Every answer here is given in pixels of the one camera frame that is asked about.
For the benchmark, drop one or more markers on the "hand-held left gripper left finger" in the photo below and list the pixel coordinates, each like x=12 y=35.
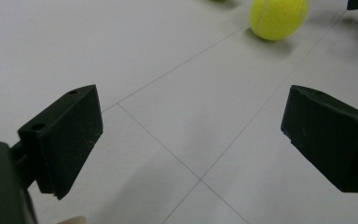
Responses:
x=65 y=140

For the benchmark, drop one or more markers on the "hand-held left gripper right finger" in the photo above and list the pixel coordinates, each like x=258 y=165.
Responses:
x=332 y=140

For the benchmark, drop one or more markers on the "yellow tennis ball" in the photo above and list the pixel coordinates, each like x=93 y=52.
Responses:
x=276 y=18

